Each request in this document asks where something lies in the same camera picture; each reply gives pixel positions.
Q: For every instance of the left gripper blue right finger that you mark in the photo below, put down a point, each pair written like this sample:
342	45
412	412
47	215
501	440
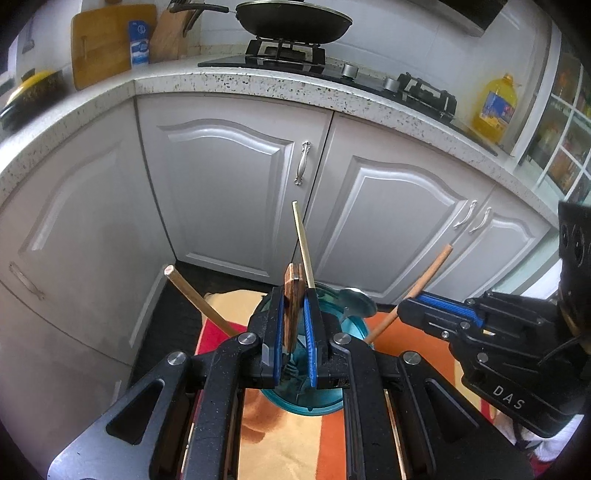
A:
328	363

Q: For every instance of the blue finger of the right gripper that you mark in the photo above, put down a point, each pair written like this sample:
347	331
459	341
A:
452	307
434	321

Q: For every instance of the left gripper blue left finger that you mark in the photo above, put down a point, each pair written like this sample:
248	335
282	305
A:
267	323

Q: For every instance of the reddish wooden chopstick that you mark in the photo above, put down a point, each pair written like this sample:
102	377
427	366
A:
416	289

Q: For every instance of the brown wooden chopstick pair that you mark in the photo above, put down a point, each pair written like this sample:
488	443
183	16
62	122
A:
293	291

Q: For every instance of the steel spoon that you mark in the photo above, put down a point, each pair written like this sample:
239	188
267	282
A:
356	303

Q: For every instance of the speckled kitchen countertop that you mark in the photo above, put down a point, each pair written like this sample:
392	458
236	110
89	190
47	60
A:
23	151

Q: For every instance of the floral cup teal interior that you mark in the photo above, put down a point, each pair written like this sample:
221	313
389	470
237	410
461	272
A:
294	393

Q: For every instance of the light wooden chopstick left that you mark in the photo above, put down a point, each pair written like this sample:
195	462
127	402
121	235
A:
197	301

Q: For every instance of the light bamboo chopstick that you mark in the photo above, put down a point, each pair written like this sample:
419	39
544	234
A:
303	243

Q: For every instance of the orange yellow patterned towel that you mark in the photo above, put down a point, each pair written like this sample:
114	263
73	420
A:
275	444

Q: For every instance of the white cabinet door far right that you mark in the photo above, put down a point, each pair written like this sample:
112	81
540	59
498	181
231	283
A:
502	233

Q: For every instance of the white cabinet door centre-right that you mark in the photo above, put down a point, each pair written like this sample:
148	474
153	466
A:
382	208

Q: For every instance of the white glass-front shelf cabinet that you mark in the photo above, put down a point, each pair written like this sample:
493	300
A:
552	157

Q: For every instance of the white cabinet door left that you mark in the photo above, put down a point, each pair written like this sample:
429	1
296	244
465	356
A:
82	242

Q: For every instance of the yellow cooking oil bottle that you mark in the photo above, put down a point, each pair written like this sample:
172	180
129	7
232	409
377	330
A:
495	108

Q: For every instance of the black gas stove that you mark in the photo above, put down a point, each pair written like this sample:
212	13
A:
309	60

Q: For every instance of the black range hood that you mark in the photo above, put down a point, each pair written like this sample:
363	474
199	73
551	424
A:
473	17

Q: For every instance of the black frying pan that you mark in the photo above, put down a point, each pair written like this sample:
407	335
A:
287	21

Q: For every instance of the wooden knife block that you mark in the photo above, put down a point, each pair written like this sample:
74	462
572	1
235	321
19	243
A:
167	42

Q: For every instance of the blue white carton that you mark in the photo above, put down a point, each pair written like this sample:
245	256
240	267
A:
138	34

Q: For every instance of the yellow lidded pot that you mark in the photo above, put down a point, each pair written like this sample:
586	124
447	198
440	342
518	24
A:
37	93

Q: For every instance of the wooden cutting board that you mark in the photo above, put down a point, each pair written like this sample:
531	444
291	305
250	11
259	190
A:
100	44

